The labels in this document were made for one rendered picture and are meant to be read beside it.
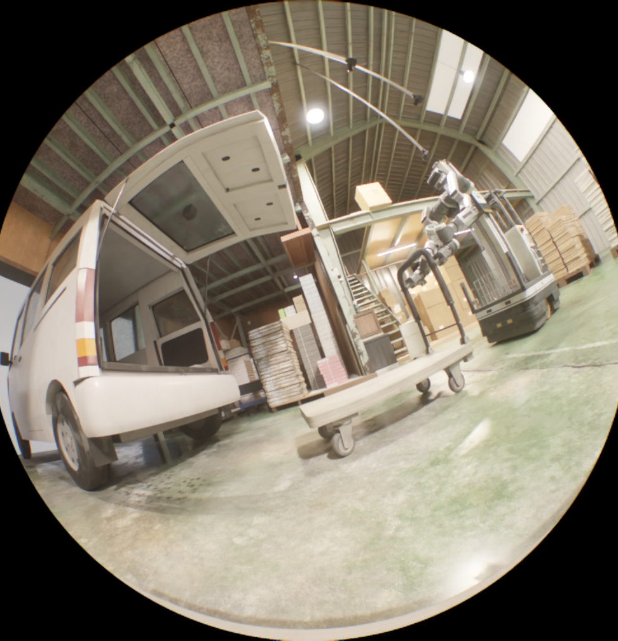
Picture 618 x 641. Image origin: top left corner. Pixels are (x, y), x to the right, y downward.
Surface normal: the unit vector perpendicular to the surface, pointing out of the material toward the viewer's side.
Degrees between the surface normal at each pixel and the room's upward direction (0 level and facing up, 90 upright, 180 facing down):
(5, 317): 90
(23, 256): 90
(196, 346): 90
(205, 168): 166
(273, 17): 159
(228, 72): 180
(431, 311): 90
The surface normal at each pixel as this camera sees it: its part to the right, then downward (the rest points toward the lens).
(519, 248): -0.94, 0.29
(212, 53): 0.31, 0.92
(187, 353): -0.11, -0.20
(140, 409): 0.94, -0.31
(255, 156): 0.08, 0.97
